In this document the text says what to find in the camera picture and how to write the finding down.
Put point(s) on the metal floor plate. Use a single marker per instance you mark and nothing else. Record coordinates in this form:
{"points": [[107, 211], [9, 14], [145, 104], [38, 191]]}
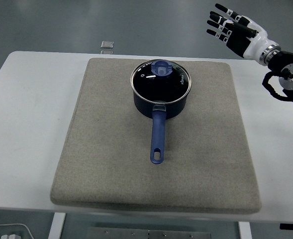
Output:
{"points": [[107, 44]]}

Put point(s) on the white table leg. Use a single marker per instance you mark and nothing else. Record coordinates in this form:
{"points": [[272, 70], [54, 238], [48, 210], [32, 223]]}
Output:
{"points": [[244, 231], [56, 226]]}

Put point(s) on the dark blue saucepan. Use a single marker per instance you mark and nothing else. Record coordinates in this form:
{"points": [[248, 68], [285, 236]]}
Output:
{"points": [[158, 129]]}

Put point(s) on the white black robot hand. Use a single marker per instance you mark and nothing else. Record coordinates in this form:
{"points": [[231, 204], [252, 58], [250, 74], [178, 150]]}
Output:
{"points": [[257, 39]]}

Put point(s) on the glass lid with blue knob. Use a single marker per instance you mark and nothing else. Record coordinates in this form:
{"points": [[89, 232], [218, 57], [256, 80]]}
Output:
{"points": [[161, 82]]}

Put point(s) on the beige fabric mat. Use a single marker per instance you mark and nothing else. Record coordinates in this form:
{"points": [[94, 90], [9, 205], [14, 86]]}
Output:
{"points": [[126, 174]]}

